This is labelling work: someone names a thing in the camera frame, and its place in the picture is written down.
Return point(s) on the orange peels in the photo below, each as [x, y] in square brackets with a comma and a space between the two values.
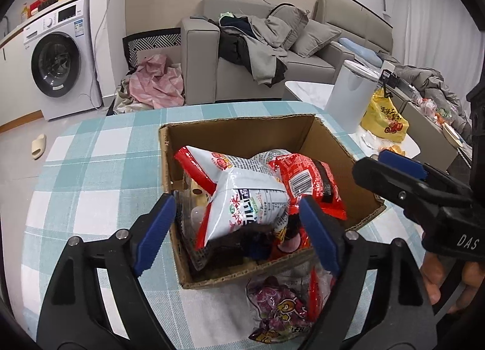
[398, 150]

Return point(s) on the black garment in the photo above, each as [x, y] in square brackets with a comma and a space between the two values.
[231, 50]

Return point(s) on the grey low table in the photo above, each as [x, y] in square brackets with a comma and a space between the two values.
[428, 130]

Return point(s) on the red box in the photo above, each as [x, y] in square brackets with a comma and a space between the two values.
[38, 4]

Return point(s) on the white coffee table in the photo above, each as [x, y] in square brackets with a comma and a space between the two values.
[307, 90]

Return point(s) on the beige slipper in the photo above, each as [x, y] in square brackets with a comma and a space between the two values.
[38, 145]

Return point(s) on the small black camera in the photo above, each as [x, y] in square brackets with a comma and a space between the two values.
[390, 79]

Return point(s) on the pile of colourful wrappers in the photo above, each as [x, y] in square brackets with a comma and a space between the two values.
[439, 111]

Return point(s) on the white curtain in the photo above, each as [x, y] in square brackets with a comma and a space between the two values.
[435, 24]

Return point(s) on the white newsprint snack packet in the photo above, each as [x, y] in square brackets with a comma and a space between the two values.
[271, 156]

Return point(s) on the yellow plastic bag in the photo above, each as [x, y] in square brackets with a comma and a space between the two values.
[382, 115]

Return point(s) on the white counter cabinet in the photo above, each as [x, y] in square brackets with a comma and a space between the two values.
[15, 81]

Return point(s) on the white red snack bag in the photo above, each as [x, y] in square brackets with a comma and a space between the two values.
[238, 198]

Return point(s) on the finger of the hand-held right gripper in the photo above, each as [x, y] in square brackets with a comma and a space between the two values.
[405, 164]
[394, 187]

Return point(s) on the white washing machine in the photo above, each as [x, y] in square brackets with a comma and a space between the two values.
[85, 81]

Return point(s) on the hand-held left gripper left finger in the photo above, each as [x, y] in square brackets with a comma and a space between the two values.
[155, 232]

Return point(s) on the pink cloth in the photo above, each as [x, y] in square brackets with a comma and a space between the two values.
[155, 85]

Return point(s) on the cardboard box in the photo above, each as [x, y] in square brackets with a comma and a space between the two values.
[235, 138]

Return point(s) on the blue pillow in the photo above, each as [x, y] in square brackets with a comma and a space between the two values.
[360, 50]

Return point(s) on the grey sofa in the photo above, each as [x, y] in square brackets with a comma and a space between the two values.
[199, 62]

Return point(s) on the person's right hand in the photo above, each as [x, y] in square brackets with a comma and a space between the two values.
[432, 274]

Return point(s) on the beige cloth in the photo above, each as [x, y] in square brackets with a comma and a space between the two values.
[125, 105]

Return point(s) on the grey duvet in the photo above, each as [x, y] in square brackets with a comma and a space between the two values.
[428, 81]

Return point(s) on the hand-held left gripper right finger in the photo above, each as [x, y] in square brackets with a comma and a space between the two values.
[318, 236]

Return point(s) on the beige bowl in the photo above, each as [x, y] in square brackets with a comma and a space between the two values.
[452, 134]

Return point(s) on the white crumpled bag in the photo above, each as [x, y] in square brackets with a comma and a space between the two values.
[371, 141]

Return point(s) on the navy garment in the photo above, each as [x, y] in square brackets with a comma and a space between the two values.
[235, 24]

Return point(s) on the white cylindrical bin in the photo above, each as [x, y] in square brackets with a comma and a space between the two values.
[344, 100]

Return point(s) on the teal checked tablecloth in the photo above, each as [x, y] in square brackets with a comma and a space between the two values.
[94, 168]

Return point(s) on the grey pillow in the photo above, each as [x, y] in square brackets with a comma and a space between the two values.
[290, 20]
[316, 39]

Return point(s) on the patterned laundry basket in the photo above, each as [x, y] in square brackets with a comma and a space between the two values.
[151, 43]

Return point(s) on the grey jacket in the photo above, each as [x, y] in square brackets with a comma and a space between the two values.
[261, 58]

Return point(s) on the yellow bottle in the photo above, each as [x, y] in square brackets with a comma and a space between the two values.
[25, 12]

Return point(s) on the purple snack packet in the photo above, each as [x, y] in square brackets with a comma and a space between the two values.
[276, 304]

